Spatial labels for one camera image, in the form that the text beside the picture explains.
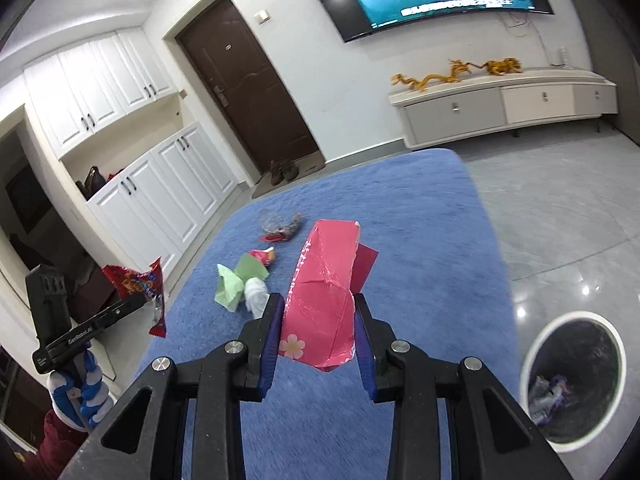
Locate white printed paper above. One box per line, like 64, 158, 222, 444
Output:
530, 375, 551, 405

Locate person's left forearm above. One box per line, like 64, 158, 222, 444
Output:
41, 408, 97, 467

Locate white grey television stand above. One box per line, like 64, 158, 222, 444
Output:
389, 66, 619, 152

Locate long golden dragon figurine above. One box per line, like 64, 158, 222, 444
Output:
391, 59, 469, 94

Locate blue fluffy mat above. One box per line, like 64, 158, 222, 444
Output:
115, 147, 519, 480

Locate dark brown furniture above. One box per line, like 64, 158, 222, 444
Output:
9, 232, 117, 322

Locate dark brown door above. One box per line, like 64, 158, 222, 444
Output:
174, 0, 321, 177

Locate red orange snack wrapper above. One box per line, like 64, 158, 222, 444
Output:
102, 257, 169, 339

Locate pink paper box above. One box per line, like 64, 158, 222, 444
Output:
278, 218, 380, 372

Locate television cable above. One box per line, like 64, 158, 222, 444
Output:
504, 11, 562, 67

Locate white base cabinets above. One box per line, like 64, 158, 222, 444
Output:
86, 121, 239, 282

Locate small golden dragon figurine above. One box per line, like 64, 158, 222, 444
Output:
481, 57, 524, 76

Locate white crumpled tissue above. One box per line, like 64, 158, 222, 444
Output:
243, 276, 271, 319

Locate white wall cabinets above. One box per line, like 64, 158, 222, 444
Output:
24, 27, 179, 162

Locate white round trash bin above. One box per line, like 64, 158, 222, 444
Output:
519, 311, 627, 454

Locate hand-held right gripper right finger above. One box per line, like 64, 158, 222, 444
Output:
351, 294, 571, 480

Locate clear plastic wrapper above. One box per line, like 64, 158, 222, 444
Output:
259, 208, 304, 244

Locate person's left hand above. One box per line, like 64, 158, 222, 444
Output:
46, 347, 109, 429

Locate dark handbag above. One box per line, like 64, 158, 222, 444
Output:
75, 165, 109, 201

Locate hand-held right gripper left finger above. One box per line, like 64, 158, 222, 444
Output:
57, 292, 287, 480

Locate green paper sheet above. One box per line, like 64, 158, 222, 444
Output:
214, 252, 271, 314

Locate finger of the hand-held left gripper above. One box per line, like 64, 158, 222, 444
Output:
125, 293, 160, 319

